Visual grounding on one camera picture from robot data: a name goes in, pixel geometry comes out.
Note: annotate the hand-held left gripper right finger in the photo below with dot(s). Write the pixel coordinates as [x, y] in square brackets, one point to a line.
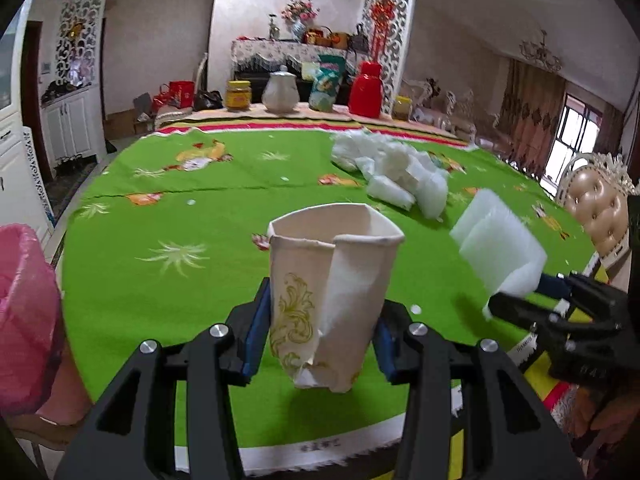
[382, 352]

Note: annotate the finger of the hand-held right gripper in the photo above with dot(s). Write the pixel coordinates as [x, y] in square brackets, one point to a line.
[520, 310]
[552, 286]

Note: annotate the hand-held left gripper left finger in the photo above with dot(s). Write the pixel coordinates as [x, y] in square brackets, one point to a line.
[255, 332]

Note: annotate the crushed gold print paper cup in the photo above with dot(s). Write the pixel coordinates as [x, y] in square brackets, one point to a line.
[345, 300]

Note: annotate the white foam sheet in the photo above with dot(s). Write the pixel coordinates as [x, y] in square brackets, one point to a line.
[500, 245]

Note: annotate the pink lined trash bin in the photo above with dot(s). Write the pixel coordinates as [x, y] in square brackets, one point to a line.
[27, 320]

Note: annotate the beige tufted chair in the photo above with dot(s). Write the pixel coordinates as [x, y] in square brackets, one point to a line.
[597, 210]

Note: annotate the green printed tablecloth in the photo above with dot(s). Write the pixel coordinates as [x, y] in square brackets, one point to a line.
[200, 210]

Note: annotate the window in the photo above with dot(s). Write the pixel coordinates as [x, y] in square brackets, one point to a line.
[575, 140]

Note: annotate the brown curtain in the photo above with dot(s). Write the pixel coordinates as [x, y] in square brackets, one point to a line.
[532, 110]

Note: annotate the ornate beige sofa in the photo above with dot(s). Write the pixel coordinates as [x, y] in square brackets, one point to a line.
[450, 110]

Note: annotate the striped tablecloth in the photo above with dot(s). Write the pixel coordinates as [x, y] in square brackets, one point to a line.
[300, 117]

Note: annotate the white chair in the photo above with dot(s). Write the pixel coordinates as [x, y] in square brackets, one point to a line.
[172, 117]

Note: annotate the chandelier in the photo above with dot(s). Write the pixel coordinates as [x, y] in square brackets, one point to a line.
[541, 55]

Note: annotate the small glass jar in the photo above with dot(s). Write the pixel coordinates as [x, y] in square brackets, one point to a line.
[402, 108]

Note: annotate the black bag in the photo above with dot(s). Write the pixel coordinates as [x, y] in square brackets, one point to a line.
[208, 101]

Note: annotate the dark doormat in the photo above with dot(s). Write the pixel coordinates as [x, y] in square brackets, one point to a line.
[70, 185]

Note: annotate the yellow label jar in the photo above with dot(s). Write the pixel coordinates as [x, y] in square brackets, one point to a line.
[238, 96]

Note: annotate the white teapot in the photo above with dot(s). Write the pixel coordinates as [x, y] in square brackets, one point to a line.
[280, 91]

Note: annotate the cardboard box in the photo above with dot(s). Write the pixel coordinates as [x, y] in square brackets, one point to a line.
[119, 125]

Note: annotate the red gift box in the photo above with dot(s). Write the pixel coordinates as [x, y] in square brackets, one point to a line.
[181, 94]

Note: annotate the black piano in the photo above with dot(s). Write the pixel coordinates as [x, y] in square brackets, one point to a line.
[257, 77]

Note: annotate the green snack bag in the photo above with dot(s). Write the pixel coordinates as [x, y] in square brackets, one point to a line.
[326, 85]

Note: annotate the red thermos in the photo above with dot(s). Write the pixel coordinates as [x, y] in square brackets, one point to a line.
[366, 91]

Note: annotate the white lattice panel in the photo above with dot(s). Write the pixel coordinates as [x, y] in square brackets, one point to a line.
[37, 180]

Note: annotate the white shoe cabinet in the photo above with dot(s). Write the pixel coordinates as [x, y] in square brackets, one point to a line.
[72, 125]

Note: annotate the floral lace cloth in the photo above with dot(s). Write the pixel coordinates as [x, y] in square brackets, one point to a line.
[270, 52]

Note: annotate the white lattice screen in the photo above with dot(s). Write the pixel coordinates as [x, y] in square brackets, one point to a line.
[80, 25]
[405, 35]

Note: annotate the tall white glass cabinet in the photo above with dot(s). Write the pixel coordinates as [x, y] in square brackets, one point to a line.
[12, 170]

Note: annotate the woven basket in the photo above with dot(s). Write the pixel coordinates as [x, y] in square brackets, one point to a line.
[317, 37]

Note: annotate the brown handbag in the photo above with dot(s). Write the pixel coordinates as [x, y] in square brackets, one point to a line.
[340, 41]

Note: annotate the black handbag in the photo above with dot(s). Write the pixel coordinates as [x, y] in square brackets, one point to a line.
[360, 40]

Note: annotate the red knot ornament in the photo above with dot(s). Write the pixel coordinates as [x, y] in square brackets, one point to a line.
[382, 20]

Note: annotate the flower vase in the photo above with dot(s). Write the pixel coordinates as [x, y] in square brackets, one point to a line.
[299, 17]

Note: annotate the dark wooden door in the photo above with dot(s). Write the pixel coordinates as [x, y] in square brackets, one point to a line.
[35, 100]

